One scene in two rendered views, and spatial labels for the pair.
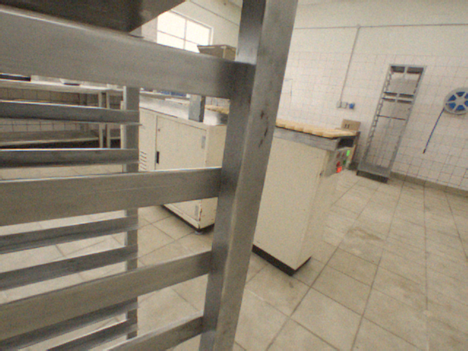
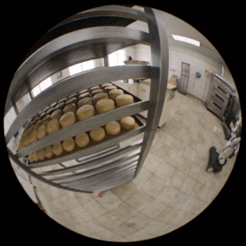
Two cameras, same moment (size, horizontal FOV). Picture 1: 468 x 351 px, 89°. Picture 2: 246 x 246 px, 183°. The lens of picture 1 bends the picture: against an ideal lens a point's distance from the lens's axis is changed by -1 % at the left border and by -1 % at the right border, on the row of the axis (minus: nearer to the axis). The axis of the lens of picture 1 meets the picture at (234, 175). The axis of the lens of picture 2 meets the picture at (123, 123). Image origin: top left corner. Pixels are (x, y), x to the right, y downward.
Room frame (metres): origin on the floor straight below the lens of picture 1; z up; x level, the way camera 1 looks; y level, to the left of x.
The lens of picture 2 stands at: (0.02, 0.04, 1.25)
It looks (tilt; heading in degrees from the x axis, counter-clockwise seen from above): 42 degrees down; 14
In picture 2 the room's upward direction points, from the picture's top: 5 degrees counter-clockwise
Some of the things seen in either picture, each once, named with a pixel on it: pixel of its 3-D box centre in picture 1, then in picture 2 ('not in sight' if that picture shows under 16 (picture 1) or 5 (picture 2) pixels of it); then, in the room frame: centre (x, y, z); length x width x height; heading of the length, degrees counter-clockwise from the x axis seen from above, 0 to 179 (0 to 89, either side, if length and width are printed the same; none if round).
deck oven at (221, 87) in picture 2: not in sight; (220, 97); (2.69, -4.30, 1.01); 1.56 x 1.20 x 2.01; 55
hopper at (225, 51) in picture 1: (237, 64); (136, 63); (1.92, 0.09, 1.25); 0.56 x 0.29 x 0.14; 140
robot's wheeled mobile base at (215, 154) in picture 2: not in sight; (218, 160); (0.23, -1.94, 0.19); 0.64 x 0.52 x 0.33; 55
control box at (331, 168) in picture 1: (338, 160); (172, 95); (1.36, -0.57, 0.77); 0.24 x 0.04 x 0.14; 140
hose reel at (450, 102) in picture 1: (450, 123); (197, 80); (4.05, -3.32, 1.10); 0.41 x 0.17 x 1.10; 55
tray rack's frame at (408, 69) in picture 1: (389, 124); (184, 78); (4.23, -2.47, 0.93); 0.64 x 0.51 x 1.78; 148
